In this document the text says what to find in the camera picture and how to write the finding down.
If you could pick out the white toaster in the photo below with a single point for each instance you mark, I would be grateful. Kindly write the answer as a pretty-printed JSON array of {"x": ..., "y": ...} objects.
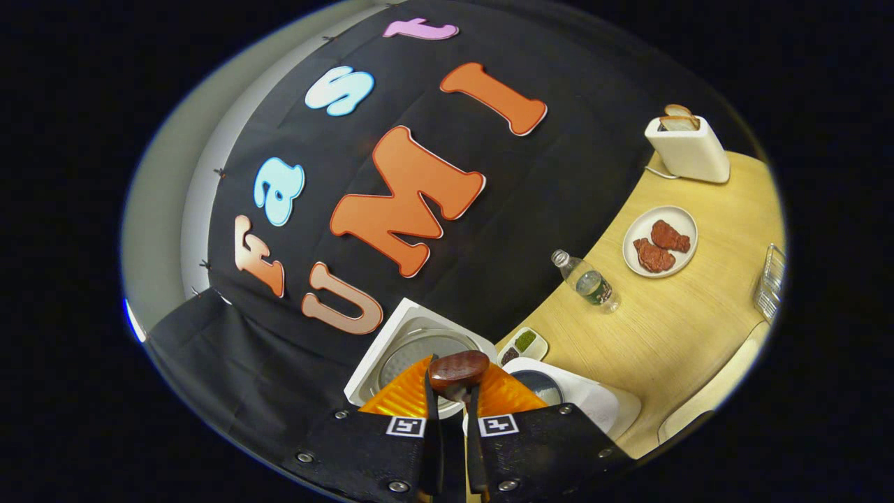
[{"x": 691, "y": 154}]

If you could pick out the white rice cooker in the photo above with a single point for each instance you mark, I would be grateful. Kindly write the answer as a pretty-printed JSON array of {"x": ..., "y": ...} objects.
[{"x": 594, "y": 405}]

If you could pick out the white round plate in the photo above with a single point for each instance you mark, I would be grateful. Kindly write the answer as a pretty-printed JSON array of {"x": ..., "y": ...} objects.
[{"x": 681, "y": 216}]

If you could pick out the red meat piece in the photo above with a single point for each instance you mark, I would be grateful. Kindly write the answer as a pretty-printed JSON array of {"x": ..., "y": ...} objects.
[
  {"x": 670, "y": 236},
  {"x": 654, "y": 256}
]

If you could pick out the clear plastic water bottle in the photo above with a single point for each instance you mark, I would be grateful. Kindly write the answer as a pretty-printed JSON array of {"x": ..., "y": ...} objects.
[{"x": 590, "y": 283}]

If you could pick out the toasted bread slice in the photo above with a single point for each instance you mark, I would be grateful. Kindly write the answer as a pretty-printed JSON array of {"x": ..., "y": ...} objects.
[
  {"x": 677, "y": 110},
  {"x": 679, "y": 124}
]

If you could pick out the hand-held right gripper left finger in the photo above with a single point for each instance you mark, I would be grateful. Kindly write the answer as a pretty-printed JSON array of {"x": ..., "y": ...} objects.
[{"x": 429, "y": 454}]

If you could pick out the dark wooden spoon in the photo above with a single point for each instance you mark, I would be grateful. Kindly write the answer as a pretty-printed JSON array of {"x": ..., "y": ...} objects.
[{"x": 457, "y": 369}]

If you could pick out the small white seasoning dish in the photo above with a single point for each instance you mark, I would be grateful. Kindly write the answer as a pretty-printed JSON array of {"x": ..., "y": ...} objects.
[{"x": 524, "y": 346}]

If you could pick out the clear glass tray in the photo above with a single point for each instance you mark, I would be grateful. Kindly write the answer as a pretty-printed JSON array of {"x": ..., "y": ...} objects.
[{"x": 712, "y": 398}]

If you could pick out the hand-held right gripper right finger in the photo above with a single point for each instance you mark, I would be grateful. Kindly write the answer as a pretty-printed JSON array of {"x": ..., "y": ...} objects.
[{"x": 475, "y": 454}]

